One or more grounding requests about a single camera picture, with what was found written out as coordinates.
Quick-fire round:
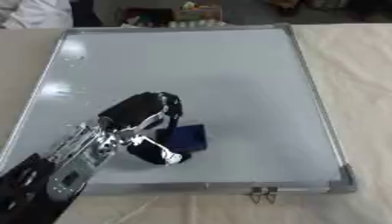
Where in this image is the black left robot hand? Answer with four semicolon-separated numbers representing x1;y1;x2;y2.
96;91;193;166

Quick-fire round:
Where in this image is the blue whiteboard eraser brush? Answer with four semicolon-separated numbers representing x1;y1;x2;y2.
154;123;210;153

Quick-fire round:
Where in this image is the dark red crate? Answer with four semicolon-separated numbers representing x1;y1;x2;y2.
119;7;177;28

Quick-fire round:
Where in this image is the box with colourful items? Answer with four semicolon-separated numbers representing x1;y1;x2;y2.
171;1;226;23

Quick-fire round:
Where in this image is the person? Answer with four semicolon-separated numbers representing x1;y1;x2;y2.
0;0;75;30

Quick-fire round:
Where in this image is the whiteboard with silver frame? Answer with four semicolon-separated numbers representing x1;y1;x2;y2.
0;23;359;196

